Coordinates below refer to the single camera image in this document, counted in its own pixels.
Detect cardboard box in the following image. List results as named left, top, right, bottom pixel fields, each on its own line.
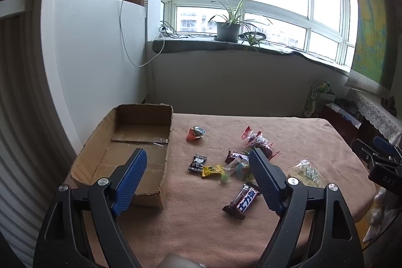
left=70, top=104, right=174, bottom=210

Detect white cable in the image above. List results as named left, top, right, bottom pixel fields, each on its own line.
left=119, top=0, right=165, bottom=68

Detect clear red date packet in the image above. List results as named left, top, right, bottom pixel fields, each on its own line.
left=241, top=126, right=280, bottom=160

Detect green jelly cup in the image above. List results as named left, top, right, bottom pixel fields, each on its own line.
left=234, top=161, right=256, bottom=181

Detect white lace cloth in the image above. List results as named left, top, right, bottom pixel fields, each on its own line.
left=355, top=90, right=402, bottom=143

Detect red and blue jelly cup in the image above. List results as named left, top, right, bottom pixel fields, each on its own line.
left=186, top=126, right=206, bottom=142

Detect black cables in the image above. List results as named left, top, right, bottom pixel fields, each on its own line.
left=159, top=21, right=189, bottom=39

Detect small dark ornament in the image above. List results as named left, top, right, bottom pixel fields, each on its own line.
left=381, top=96, right=398, bottom=113

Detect small spider plant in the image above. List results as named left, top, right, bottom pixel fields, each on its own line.
left=240, top=32, right=267, bottom=52

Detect yellow candy packet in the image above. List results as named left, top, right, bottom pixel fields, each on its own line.
left=201, top=164, right=224, bottom=178

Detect black candy packet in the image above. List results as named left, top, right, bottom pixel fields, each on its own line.
left=188, top=154, right=207, bottom=173

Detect white cabinet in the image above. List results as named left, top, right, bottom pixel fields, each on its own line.
left=41, top=0, right=170, bottom=155

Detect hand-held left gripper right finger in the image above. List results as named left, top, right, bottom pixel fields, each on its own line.
left=249, top=149, right=366, bottom=268

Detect brown chocolate bar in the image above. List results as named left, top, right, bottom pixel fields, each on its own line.
left=222, top=182, right=261, bottom=220
left=224, top=149, right=252, bottom=166

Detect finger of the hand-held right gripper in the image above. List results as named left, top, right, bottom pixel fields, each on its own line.
left=351, top=138, right=382, bottom=170
left=373, top=135, right=402, bottom=158

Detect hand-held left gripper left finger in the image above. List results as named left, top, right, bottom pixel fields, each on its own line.
left=33, top=148, right=148, bottom=268

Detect green patterned bag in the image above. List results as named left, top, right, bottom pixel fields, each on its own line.
left=303, top=81, right=336, bottom=118

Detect white slatted panel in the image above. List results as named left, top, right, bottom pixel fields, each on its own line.
left=0, top=0, right=79, bottom=268

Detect clear cracker packet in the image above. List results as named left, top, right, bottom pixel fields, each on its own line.
left=287, top=159, right=329, bottom=188

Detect grey windowsill cloth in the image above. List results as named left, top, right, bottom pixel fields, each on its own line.
left=152, top=36, right=352, bottom=71

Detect white plastic bag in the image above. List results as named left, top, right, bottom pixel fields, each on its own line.
left=363, top=186, right=396, bottom=243

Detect yellow green wall poster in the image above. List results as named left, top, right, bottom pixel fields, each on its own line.
left=345, top=0, right=402, bottom=93

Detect potted spider plant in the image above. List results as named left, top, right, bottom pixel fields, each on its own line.
left=208, top=0, right=273, bottom=43

